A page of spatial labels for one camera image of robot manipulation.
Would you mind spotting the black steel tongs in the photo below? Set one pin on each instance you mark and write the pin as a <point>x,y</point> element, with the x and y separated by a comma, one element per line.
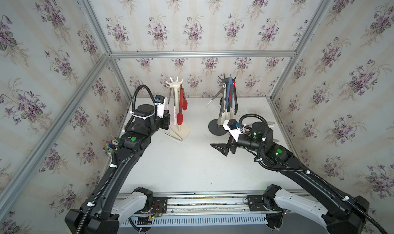
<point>235,98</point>

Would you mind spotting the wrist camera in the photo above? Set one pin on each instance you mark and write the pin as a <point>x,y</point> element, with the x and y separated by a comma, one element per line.
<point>234,128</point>
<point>160,104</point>

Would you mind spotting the cream steel tongs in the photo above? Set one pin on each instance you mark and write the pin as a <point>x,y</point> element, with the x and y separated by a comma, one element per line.
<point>221,90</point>

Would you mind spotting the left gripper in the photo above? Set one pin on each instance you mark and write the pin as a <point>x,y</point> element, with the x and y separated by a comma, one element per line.
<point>164,120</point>

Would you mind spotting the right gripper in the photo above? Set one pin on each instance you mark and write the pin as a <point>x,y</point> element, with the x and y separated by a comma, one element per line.
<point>222,148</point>

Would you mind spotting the white cat paw tongs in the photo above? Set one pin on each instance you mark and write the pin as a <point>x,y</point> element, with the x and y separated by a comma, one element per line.
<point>172,135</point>

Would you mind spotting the red handled steel tongs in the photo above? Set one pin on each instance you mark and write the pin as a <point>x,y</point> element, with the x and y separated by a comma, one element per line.
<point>233,97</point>

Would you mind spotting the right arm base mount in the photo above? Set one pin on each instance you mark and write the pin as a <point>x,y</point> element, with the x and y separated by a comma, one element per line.
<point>267,202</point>

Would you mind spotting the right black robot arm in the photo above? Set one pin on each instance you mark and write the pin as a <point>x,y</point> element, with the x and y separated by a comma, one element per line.
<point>335,210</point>

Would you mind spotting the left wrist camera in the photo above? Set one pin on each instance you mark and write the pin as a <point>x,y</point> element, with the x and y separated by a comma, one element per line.
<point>160,104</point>

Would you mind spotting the cream utensil rack stand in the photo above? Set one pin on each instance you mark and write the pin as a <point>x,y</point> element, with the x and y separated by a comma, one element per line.
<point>184,129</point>

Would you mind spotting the dark grey utensil rack stand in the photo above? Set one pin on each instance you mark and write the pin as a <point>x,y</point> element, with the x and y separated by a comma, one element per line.
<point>213,126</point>

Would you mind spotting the pink cup of pens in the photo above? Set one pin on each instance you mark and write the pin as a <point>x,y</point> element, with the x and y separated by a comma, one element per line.
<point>111,144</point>

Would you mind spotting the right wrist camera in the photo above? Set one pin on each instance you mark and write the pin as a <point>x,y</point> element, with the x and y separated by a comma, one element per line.
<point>234,128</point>

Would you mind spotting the aluminium front rail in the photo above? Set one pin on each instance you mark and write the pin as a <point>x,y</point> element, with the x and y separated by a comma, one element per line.
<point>222,203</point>

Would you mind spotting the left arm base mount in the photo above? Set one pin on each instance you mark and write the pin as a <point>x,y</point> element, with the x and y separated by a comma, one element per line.
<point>154,207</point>

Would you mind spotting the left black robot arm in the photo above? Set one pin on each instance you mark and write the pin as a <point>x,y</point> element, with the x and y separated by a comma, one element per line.
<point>102,213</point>

